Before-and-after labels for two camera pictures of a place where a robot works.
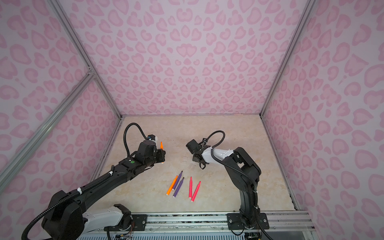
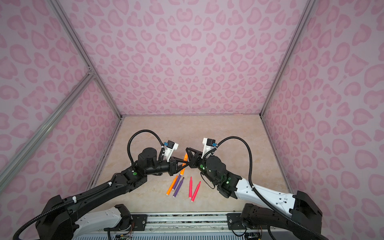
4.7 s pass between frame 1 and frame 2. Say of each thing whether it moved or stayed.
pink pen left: stayed
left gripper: moved
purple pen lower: stayed
